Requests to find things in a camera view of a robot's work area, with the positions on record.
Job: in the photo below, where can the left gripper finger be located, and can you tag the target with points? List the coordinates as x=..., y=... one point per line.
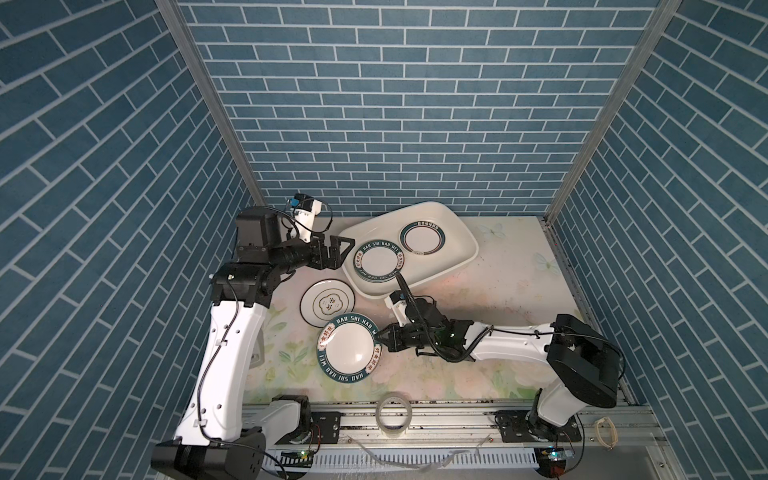
x=336, y=258
x=341, y=242

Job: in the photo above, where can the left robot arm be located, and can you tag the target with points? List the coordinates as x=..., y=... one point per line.
x=210, y=441

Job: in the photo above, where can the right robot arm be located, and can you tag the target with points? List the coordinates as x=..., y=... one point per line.
x=587, y=367

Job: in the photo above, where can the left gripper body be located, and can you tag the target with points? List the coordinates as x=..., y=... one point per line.
x=317, y=261

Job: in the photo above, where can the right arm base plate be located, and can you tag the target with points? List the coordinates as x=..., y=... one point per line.
x=521, y=426

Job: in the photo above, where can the floral table mat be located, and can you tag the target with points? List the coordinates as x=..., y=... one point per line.
x=514, y=281

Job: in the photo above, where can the white plastic bin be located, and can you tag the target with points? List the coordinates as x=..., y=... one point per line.
x=459, y=250

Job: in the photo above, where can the beige rubber band loop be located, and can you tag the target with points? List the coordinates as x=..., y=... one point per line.
x=606, y=433

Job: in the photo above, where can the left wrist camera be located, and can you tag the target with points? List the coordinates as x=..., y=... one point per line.
x=303, y=211

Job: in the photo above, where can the green red rimmed plate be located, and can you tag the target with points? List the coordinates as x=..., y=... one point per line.
x=422, y=238

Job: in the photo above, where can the clear tape roll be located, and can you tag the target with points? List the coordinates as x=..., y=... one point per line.
x=393, y=415

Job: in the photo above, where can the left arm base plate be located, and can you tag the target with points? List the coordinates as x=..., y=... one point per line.
x=317, y=428

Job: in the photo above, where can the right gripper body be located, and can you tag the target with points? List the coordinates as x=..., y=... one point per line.
x=408, y=336

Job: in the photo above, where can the aluminium rail frame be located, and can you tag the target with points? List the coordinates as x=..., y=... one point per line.
x=643, y=451

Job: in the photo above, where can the white cloud-pattern plate left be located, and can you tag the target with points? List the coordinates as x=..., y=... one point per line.
x=324, y=300

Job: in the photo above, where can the white cable tie strip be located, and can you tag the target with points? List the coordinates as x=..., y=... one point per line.
x=421, y=462

